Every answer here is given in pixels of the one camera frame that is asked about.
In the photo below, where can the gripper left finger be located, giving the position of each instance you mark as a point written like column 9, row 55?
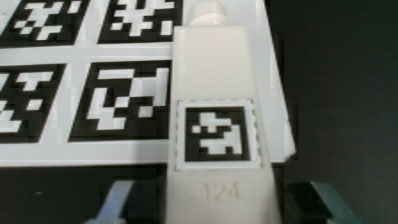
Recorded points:
column 130, row 204

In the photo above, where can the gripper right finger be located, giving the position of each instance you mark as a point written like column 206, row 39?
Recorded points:
column 315, row 205

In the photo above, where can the fiducial marker sheet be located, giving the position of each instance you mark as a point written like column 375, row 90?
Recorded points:
column 85, row 80

